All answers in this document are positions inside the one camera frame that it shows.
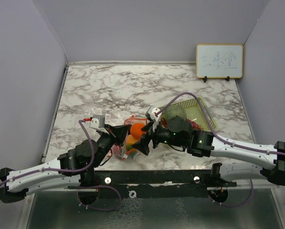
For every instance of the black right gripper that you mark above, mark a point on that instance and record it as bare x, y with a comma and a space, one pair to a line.
143, 144

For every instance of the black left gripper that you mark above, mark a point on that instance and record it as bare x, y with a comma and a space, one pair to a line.
117, 134

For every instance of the clear zip top bag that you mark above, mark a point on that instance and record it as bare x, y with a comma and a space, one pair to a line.
130, 121

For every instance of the orange fruit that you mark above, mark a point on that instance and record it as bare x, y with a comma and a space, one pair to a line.
136, 130

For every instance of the yellow green mango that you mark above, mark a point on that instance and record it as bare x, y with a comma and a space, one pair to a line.
130, 151

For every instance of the red apple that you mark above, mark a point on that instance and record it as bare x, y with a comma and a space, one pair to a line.
117, 151

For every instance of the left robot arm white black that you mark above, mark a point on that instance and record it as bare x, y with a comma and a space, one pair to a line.
74, 168

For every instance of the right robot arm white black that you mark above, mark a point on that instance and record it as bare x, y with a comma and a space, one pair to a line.
256, 161

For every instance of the red grape bunch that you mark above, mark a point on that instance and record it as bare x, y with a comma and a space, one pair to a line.
164, 122

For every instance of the green netted melon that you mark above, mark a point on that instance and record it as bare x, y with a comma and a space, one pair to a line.
173, 111

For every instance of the dark purple grape bunch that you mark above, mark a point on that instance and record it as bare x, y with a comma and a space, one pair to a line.
196, 126

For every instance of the pale green plastic basket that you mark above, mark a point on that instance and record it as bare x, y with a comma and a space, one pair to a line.
199, 112

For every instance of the small framed whiteboard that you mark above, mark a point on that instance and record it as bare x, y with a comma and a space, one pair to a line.
219, 61

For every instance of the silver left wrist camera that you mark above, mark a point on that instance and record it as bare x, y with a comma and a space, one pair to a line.
96, 121

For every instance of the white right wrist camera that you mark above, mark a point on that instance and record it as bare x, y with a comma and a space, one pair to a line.
152, 113

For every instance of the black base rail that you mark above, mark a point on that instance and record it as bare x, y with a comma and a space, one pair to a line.
154, 183

